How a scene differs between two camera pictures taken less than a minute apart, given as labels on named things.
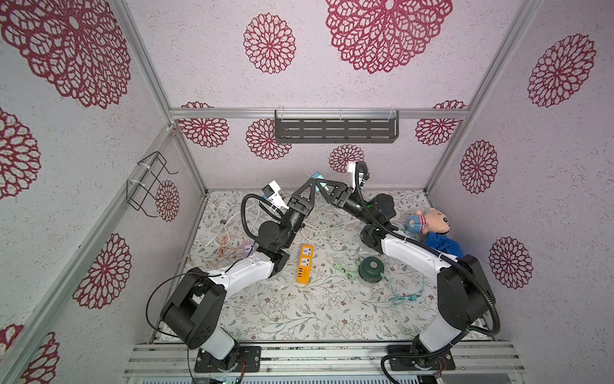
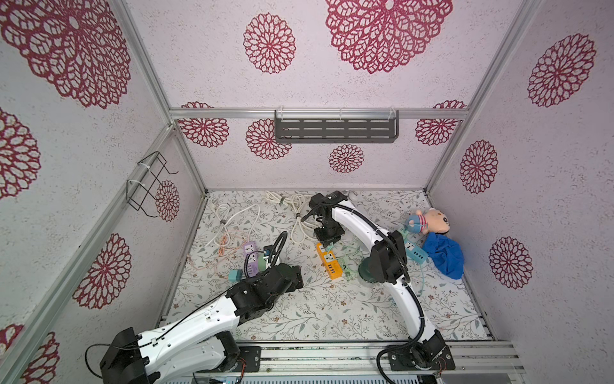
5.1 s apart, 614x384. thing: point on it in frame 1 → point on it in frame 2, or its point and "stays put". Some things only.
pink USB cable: (223, 242) stays put
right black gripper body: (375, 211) → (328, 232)
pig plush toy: (432, 222) stays put
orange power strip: (305, 268) → (331, 264)
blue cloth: (444, 244) stays put
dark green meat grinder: (371, 269) stays put
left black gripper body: (291, 218) → (297, 282)
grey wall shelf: (336, 126) stays put
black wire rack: (145, 183) stays put
